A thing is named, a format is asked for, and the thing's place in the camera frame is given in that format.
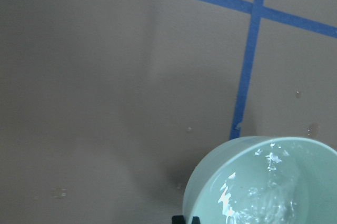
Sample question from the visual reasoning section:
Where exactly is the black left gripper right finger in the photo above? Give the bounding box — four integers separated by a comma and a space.
192, 216, 200, 224

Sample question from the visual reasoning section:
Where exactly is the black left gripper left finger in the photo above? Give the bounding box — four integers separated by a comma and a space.
171, 215, 185, 224

